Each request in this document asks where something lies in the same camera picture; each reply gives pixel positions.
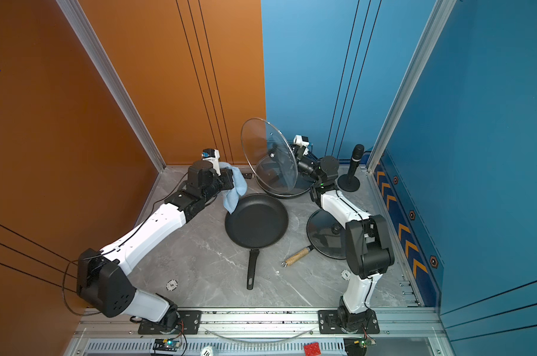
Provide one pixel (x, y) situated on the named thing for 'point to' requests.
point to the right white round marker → (346, 274)
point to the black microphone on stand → (348, 182)
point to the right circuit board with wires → (365, 341)
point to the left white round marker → (171, 285)
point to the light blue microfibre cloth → (232, 195)
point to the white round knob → (207, 351)
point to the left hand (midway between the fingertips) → (235, 168)
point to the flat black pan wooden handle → (287, 261)
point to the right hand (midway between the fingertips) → (274, 152)
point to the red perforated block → (312, 349)
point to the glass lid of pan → (326, 234)
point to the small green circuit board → (168, 344)
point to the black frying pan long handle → (259, 221)
